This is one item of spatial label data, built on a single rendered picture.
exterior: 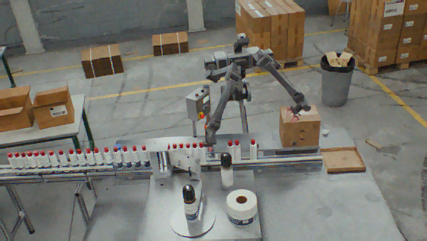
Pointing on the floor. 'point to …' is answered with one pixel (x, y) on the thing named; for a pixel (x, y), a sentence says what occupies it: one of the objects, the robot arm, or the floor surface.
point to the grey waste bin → (335, 88)
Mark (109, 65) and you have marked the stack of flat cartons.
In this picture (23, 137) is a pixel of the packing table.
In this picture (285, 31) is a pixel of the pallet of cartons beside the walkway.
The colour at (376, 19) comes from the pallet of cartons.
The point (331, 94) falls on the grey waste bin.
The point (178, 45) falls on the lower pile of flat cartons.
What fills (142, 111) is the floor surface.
